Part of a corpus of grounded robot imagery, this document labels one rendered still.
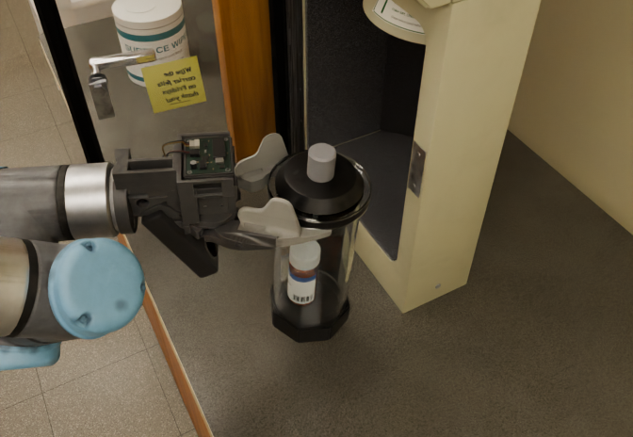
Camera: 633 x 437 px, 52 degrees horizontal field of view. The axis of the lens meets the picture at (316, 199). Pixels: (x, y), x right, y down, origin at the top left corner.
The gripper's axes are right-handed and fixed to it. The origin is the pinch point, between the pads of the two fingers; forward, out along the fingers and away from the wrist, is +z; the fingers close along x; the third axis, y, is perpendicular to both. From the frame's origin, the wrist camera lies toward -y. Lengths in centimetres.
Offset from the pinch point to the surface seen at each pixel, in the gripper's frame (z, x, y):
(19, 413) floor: -72, 46, -125
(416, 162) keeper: 11.9, 3.9, 0.8
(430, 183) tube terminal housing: 13.4, 2.7, -1.4
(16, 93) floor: -100, 202, -128
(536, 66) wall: 45, 41, -13
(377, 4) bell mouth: 8.7, 17.2, 12.9
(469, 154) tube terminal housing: 18.2, 4.6, 0.8
